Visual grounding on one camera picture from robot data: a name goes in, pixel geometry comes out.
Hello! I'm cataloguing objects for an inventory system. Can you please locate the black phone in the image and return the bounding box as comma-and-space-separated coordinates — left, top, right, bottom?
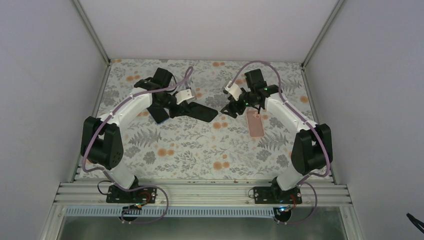
186, 102, 218, 123

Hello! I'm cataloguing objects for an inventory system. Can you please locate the blue smartphone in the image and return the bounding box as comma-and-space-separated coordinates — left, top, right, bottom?
147, 106, 170, 124

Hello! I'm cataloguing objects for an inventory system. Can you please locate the pink phone case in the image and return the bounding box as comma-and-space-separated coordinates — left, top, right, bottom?
245, 110, 265, 138

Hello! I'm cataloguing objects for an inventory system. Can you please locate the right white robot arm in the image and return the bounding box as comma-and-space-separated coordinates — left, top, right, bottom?
221, 69, 333, 200

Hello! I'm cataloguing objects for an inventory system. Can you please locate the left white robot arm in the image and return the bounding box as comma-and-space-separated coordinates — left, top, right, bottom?
80, 66, 194, 192

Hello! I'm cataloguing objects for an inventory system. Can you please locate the floral tablecloth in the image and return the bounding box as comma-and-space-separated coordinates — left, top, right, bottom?
97, 58, 313, 181

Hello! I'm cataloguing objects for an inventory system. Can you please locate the black object at edge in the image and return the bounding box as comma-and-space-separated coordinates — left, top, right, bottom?
406, 212, 424, 233

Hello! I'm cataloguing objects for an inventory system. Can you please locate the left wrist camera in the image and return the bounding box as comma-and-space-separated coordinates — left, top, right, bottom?
174, 88, 197, 105

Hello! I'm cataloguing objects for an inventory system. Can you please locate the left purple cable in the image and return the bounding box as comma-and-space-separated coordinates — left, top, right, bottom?
81, 66, 195, 226

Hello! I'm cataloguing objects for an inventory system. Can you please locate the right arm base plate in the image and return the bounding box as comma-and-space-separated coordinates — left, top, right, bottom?
252, 186, 303, 205

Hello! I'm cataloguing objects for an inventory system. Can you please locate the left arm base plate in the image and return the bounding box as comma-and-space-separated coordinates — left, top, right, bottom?
105, 185, 157, 204

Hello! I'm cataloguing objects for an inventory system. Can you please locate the grey slotted cable duct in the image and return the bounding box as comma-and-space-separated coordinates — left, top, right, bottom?
64, 206, 275, 218

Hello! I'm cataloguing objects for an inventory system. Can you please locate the aluminium rail frame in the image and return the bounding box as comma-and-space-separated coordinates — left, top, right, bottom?
53, 181, 352, 207

